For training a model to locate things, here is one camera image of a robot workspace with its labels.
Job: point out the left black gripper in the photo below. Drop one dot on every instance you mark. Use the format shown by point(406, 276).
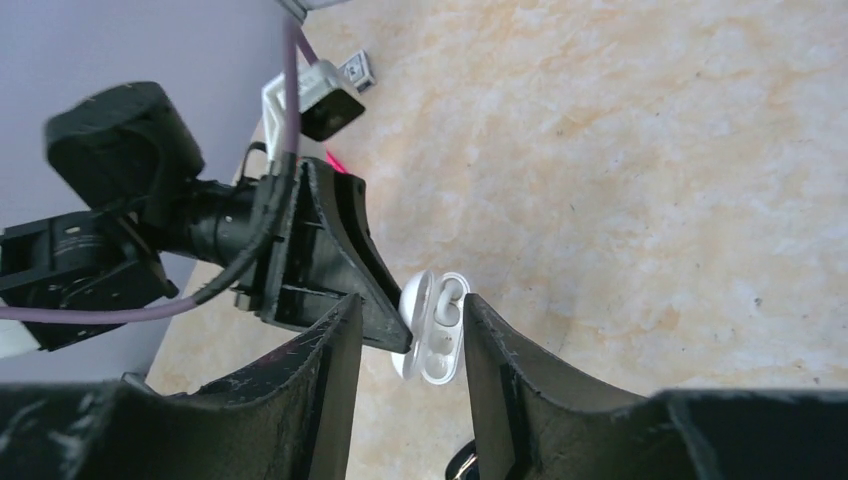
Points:
point(153, 241)

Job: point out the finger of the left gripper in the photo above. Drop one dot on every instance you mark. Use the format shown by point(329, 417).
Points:
point(321, 253)

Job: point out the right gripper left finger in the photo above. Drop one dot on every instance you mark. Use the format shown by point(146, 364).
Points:
point(287, 415)

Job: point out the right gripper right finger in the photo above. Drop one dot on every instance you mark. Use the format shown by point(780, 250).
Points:
point(537, 417)

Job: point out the white earbud charging case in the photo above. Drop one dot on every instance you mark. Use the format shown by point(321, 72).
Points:
point(436, 352)

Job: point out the black earbud charging case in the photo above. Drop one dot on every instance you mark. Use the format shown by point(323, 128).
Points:
point(464, 464)

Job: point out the pink marker pen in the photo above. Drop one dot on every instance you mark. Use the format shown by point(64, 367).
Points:
point(335, 163)

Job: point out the grey playing card box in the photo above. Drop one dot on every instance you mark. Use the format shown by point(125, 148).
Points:
point(358, 70)

